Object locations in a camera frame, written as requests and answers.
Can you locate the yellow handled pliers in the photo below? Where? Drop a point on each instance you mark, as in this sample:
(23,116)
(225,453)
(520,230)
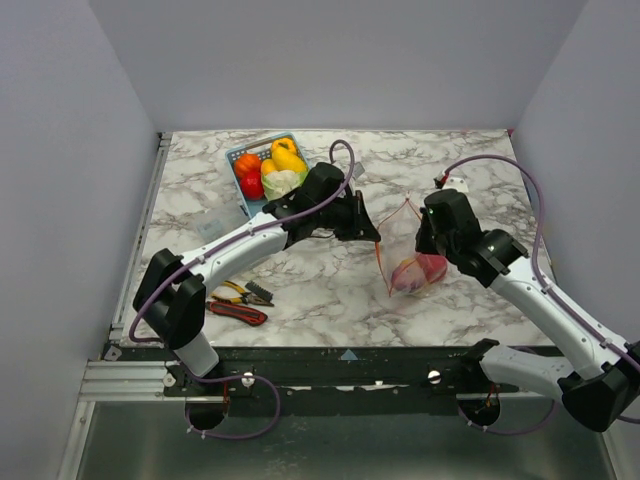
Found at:
(243,296)

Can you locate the aluminium extrusion rail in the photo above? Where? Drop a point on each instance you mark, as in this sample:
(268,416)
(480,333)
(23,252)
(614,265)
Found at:
(127,381)

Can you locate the yellow lemon toy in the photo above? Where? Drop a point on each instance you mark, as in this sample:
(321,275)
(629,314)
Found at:
(268,166)

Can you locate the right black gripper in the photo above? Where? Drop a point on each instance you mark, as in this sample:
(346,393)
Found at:
(424,241)

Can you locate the red bell pepper toy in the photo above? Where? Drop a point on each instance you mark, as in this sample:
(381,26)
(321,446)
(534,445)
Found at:
(251,186)

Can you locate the clear zip top bag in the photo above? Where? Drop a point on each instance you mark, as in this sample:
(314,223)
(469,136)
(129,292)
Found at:
(398,230)

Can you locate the red utility knife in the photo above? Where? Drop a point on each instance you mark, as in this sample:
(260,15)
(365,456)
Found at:
(246,315)

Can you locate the orange pumpkin toy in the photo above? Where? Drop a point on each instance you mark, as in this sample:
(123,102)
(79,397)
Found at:
(245,164)

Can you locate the blue plastic basket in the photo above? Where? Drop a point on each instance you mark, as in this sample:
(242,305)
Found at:
(262,149)

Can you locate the yellow bell pepper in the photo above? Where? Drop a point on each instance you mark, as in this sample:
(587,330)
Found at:
(285,156)

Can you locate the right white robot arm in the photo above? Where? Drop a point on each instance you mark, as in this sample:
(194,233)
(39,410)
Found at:
(596,376)

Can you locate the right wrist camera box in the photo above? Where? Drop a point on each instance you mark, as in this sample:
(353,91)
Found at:
(446,180)

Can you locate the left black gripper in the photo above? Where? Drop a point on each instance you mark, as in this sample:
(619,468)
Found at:
(361,226)

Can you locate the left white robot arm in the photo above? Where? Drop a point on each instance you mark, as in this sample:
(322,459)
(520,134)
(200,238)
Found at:
(172,294)

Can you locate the white cauliflower toy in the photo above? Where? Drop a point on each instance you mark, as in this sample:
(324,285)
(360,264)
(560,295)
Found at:
(279,183)

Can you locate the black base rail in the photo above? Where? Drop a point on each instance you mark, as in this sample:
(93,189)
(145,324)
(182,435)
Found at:
(336,381)

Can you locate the clear plastic screw box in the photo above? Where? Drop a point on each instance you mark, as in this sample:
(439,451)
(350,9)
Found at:
(218,221)

